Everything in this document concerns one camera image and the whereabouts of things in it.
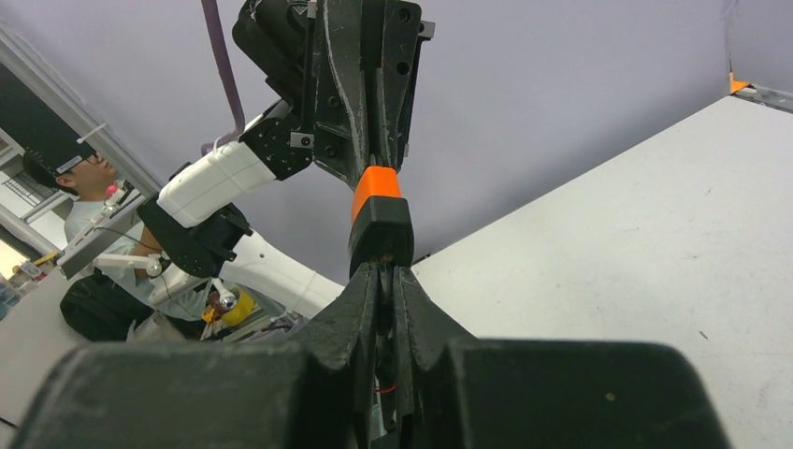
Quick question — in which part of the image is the aluminium rail frame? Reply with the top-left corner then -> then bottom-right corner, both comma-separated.
1,22 -> 160,278

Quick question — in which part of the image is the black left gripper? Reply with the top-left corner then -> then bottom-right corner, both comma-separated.
287,1 -> 434,189

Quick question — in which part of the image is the orange padlock with keys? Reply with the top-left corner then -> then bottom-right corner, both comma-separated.
348,166 -> 415,276

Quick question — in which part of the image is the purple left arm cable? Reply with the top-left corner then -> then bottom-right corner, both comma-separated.
199,0 -> 247,156

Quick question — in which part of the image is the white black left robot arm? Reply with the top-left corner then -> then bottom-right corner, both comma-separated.
138,1 -> 435,316

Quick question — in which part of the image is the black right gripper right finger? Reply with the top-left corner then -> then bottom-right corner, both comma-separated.
393,268 -> 730,448

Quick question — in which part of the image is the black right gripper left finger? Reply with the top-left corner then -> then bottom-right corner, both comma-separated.
12,263 -> 379,448

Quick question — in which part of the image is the person in white shirt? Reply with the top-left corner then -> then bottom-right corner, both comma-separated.
22,142 -> 212,342

